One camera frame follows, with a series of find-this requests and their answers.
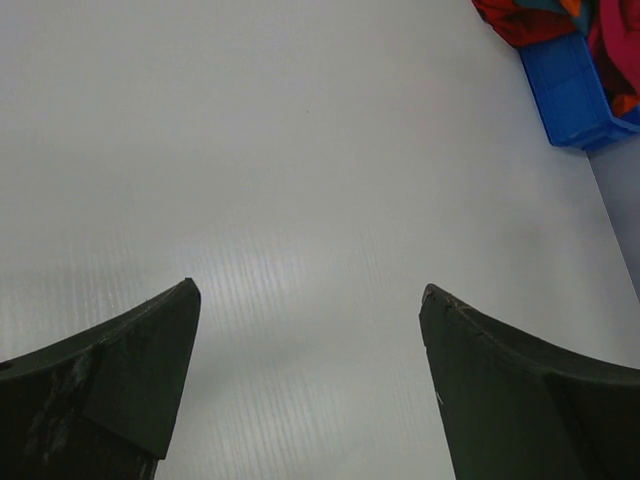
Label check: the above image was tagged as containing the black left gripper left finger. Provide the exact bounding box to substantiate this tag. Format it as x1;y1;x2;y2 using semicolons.
1;278;201;479

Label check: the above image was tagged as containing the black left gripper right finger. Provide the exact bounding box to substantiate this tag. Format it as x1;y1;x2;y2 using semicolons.
419;284;639;479

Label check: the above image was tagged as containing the blue plastic bin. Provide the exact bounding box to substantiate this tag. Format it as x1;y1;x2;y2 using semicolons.
518;32;639;153

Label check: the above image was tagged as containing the magenta t shirt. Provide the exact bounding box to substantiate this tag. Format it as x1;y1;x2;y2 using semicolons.
588;0;639;95

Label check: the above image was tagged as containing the red t shirt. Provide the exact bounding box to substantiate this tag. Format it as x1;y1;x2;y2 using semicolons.
472;0;576;48

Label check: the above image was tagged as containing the orange t shirt in pile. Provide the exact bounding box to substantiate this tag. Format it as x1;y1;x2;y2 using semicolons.
610;94;639;117

